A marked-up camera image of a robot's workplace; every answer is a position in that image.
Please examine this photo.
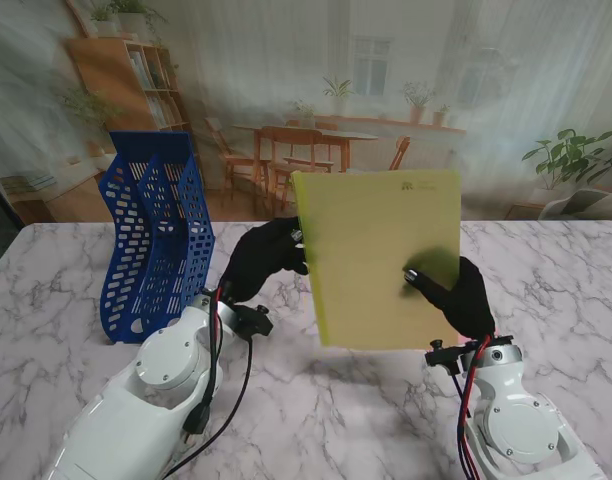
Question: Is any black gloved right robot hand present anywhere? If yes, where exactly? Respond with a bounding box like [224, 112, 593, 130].
[403, 256, 496, 337]

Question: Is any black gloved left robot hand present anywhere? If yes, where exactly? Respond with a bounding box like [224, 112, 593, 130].
[219, 217, 310, 305]

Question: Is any yellow-green translucent file folder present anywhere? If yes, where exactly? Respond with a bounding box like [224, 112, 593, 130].
[290, 169, 462, 350]

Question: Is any blue perforated plastic file rack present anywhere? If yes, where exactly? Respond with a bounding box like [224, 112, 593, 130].
[98, 130, 217, 345]

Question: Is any printed room scene backdrop cloth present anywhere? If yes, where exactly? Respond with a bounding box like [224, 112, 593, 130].
[0, 0, 612, 224]

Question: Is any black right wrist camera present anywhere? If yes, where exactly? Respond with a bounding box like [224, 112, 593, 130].
[424, 339, 470, 375]

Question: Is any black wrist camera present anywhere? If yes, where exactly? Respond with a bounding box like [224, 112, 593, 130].
[424, 339, 470, 375]
[234, 303, 275, 339]

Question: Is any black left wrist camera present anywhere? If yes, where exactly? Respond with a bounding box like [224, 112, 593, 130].
[234, 303, 275, 339]

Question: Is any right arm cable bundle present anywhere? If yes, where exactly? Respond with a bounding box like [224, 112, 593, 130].
[453, 334, 492, 480]

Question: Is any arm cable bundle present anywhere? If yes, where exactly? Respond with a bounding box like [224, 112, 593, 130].
[165, 287, 255, 480]
[453, 334, 492, 480]

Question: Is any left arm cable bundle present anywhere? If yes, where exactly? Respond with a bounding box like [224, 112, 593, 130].
[165, 287, 255, 480]

